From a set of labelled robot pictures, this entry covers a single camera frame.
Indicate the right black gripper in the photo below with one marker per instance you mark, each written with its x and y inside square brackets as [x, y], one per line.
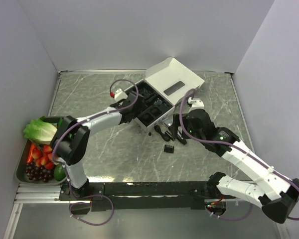
[176, 123]

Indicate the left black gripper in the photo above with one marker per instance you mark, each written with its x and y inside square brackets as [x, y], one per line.
[121, 103]

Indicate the white box with black tray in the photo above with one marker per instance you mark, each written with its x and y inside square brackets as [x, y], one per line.
[163, 87]

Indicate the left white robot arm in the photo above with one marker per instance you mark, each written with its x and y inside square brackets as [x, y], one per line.
[71, 139]

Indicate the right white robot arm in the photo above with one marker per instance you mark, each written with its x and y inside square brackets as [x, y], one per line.
[275, 194]

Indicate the black clipper comb guard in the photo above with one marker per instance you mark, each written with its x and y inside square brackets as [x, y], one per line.
[169, 148]

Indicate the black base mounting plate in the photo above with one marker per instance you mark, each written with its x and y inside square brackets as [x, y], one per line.
[144, 195]

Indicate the green lettuce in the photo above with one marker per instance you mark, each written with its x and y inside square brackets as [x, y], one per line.
[39, 132]

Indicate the green lime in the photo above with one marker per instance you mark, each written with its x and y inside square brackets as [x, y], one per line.
[59, 173]

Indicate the red strawberries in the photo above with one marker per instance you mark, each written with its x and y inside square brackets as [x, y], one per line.
[43, 157]

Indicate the dark purple grapes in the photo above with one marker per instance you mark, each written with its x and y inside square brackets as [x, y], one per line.
[38, 173]

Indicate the orange red pepper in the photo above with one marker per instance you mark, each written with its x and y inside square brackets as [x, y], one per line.
[30, 157]

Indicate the metal tray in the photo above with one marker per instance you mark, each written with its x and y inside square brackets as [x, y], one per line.
[20, 171]

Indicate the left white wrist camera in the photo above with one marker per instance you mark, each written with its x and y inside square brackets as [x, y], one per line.
[118, 95]

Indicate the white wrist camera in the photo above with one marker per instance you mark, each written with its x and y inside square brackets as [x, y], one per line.
[118, 95]
[195, 103]

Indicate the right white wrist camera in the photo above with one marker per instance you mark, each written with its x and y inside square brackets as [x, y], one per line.
[195, 103]

